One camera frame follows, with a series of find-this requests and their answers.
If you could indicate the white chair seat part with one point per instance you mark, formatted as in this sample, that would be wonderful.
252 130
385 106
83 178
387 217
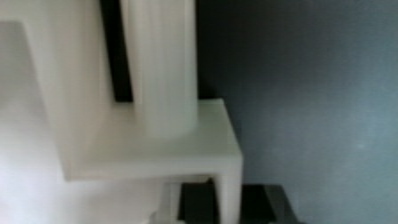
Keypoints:
97 155

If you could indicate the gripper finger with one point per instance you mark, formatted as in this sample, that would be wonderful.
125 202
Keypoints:
282 210

